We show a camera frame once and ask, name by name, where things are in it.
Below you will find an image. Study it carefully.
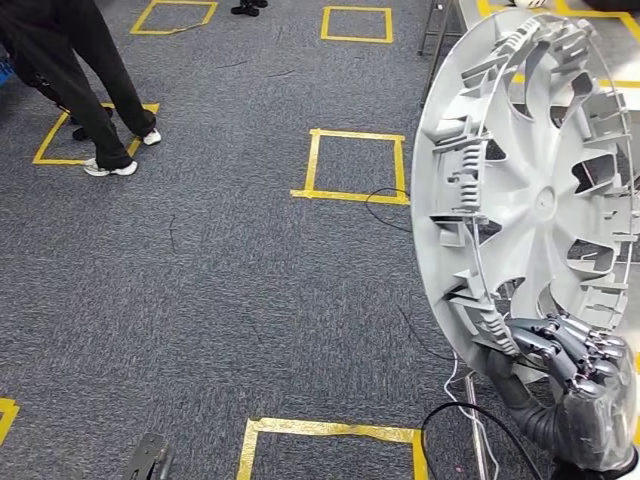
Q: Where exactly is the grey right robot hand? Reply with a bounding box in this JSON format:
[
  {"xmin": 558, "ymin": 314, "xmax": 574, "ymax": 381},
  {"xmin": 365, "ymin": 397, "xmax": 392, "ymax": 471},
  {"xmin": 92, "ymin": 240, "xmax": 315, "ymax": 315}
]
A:
[{"xmin": 479, "ymin": 314, "xmax": 640, "ymax": 473}]

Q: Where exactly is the silver plastic wheel cover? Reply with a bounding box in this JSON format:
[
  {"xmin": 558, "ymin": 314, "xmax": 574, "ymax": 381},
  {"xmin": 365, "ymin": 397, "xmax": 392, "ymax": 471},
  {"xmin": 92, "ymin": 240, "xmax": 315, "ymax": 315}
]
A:
[{"xmin": 410, "ymin": 7, "xmax": 640, "ymax": 387}]

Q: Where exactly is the person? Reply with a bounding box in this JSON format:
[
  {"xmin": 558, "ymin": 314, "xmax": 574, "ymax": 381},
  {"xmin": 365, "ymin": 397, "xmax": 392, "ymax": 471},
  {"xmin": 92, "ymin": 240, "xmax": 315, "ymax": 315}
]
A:
[
  {"xmin": 230, "ymin": 0, "xmax": 269, "ymax": 19},
  {"xmin": 0, "ymin": 0, "xmax": 162, "ymax": 179}
]

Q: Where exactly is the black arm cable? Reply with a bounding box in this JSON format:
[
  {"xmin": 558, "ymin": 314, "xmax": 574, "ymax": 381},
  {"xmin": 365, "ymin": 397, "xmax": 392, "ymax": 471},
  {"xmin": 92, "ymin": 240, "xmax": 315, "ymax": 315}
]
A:
[{"xmin": 420, "ymin": 401, "xmax": 547, "ymax": 480}]

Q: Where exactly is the white floor cable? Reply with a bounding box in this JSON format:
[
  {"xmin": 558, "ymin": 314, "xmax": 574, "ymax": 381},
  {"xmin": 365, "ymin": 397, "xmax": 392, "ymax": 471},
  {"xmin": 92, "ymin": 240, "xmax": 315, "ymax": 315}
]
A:
[{"xmin": 444, "ymin": 351, "xmax": 501, "ymax": 480}]

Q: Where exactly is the black floor cable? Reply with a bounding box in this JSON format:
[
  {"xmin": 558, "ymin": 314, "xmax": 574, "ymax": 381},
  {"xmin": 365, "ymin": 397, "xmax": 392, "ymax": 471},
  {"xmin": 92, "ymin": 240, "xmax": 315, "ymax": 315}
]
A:
[{"xmin": 364, "ymin": 187, "xmax": 413, "ymax": 234}]

